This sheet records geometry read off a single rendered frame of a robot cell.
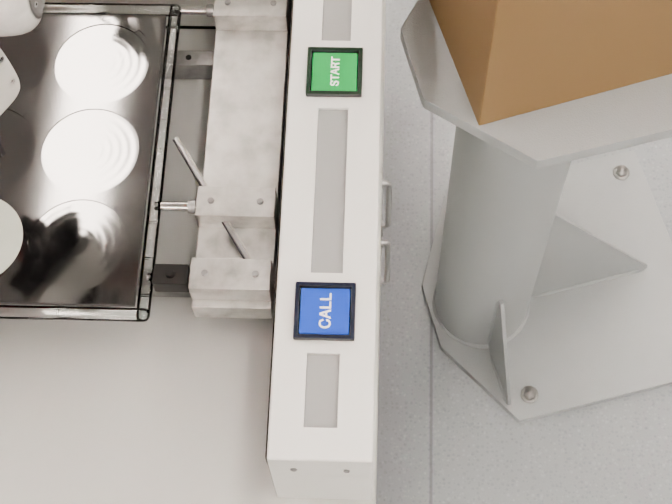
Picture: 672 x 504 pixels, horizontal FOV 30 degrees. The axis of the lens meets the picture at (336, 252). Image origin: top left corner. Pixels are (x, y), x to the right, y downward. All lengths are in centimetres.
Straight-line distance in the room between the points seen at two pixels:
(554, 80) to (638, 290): 91
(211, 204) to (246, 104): 14
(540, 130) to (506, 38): 17
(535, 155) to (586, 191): 91
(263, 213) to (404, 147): 110
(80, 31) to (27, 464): 47
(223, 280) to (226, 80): 25
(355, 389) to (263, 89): 39
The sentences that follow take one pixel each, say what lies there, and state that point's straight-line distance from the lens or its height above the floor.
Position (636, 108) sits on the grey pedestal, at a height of 82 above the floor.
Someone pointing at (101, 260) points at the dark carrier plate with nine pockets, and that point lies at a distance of 127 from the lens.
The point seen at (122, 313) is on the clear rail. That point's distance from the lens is 124.
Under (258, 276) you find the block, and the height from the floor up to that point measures 91.
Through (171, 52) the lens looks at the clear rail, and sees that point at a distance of 138.
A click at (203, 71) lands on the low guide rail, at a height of 84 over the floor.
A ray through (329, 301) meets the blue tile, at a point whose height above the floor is 96.
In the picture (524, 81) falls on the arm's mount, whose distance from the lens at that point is 137.
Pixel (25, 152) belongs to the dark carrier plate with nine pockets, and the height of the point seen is 90.
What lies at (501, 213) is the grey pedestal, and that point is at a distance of 171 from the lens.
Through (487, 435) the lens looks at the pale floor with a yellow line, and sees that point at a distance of 213.
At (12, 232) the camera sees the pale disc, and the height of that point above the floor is 90.
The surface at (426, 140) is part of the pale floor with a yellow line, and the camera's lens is 235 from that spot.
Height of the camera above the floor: 203
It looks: 65 degrees down
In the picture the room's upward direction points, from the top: 3 degrees counter-clockwise
